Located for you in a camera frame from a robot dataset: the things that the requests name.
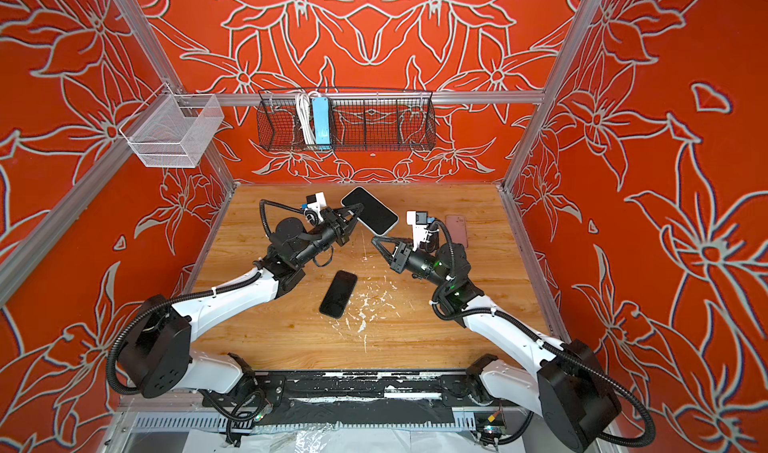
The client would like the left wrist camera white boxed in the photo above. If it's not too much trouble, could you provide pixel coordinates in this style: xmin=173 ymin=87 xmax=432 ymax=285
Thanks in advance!
xmin=302 ymin=192 xmax=327 ymax=226

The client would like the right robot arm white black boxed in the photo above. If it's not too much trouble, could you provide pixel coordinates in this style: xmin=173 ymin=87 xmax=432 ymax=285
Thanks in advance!
xmin=372 ymin=236 xmax=656 ymax=452

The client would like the blue box in basket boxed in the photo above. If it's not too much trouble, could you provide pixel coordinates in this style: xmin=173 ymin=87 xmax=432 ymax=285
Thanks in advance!
xmin=312 ymin=96 xmax=331 ymax=150

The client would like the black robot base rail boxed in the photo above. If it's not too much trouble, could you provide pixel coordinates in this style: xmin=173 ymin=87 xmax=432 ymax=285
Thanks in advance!
xmin=202 ymin=368 xmax=523 ymax=425

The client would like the pink phone case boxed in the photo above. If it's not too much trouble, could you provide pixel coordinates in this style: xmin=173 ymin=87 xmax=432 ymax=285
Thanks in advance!
xmin=444 ymin=215 xmax=469 ymax=249

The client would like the small green circuit board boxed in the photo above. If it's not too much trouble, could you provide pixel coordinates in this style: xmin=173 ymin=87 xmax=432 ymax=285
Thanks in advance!
xmin=474 ymin=413 xmax=506 ymax=447

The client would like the black smartphone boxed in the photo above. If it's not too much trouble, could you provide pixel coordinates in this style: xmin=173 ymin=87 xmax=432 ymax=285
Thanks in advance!
xmin=319 ymin=270 xmax=358 ymax=319
xmin=341 ymin=186 xmax=399 ymax=236

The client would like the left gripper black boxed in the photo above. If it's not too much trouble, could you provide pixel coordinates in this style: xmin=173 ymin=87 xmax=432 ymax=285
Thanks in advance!
xmin=295 ymin=204 xmax=362 ymax=269

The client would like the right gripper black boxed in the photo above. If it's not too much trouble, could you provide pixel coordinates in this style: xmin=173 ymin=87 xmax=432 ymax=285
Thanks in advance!
xmin=373 ymin=236 xmax=454 ymax=294

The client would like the white mesh wall basket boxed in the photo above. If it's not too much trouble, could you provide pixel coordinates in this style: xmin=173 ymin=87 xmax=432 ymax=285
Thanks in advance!
xmin=119 ymin=94 xmax=224 ymax=169

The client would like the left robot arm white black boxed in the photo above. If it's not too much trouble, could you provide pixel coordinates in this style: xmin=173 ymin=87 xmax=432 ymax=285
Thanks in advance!
xmin=105 ymin=199 xmax=364 ymax=398

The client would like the black wire wall basket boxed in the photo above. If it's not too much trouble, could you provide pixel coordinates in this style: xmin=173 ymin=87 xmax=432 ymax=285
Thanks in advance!
xmin=256 ymin=88 xmax=437 ymax=154

